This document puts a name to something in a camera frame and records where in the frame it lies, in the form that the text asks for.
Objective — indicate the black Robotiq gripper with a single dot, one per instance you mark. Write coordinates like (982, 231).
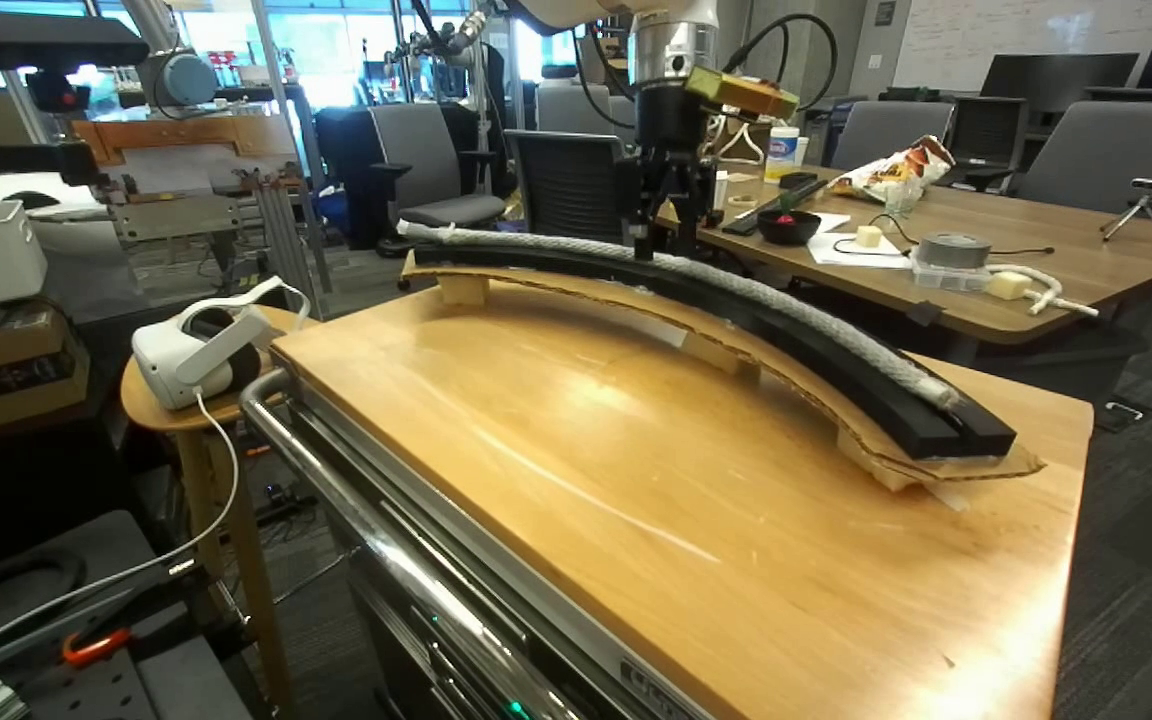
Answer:
(674, 134)

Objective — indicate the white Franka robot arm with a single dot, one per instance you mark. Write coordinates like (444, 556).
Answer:
(600, 8)

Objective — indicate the curved wooden platform base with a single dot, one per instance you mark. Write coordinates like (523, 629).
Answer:
(896, 471)

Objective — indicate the dark grey mesh office chair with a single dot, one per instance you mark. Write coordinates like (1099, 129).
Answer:
(578, 186)

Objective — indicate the black remote control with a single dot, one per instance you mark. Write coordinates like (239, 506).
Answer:
(776, 202)

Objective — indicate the black bowl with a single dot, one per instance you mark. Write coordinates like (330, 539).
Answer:
(791, 226)

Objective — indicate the white bottle with blue label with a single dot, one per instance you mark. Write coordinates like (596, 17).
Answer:
(780, 155)

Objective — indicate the grey fabric office chair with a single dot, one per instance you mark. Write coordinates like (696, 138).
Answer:
(422, 155)
(890, 129)
(560, 110)

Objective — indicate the white paper sheet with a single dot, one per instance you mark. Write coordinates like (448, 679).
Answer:
(871, 255)

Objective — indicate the white and orange chip bag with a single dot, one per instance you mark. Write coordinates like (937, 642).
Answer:
(901, 166)

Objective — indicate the black curved foam track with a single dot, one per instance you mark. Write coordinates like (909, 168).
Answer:
(923, 421)

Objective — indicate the black office chair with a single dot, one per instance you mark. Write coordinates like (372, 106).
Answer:
(340, 175)

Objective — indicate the black square chair back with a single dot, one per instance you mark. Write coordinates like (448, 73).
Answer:
(986, 129)

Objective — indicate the long wooden conference table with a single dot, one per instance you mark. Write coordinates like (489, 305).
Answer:
(1109, 260)

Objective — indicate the large grey office chair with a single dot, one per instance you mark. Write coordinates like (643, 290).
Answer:
(1109, 144)

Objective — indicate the blue grey cylinder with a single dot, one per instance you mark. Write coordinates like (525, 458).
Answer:
(184, 83)

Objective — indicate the white VR headset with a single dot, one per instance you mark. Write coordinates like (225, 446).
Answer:
(180, 360)

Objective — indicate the round wooden stool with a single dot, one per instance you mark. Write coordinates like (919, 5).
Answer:
(157, 415)

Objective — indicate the black flat overhead panel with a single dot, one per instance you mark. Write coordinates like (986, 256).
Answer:
(29, 36)

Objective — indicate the stacked cardboard boxes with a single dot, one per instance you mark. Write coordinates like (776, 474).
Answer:
(2, 374)

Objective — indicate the grey perforated metal plate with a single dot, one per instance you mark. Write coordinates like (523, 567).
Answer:
(139, 684)

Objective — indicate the orange and green camera mount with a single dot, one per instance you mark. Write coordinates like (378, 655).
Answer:
(743, 93)

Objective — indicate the grey duct tape roll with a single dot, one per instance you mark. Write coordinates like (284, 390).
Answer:
(953, 251)

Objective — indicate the metal frame with wooden board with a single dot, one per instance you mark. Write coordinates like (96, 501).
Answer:
(191, 202)

